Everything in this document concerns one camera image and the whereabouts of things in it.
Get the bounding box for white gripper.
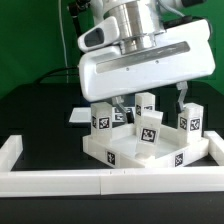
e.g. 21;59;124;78
79;19;215;123

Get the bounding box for white square table top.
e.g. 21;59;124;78
83;124;209;168

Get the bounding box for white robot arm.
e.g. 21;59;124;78
78;0;215;122

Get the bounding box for white fiducial marker sheet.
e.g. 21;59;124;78
69;107;93;123

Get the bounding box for white U-shaped fence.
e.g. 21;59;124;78
0;135;224;197

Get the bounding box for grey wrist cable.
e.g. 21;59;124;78
154;0;188;18

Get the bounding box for black cable conduit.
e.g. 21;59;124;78
33;0;92;84

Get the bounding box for white thin cable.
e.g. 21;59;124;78
58;0;70;84

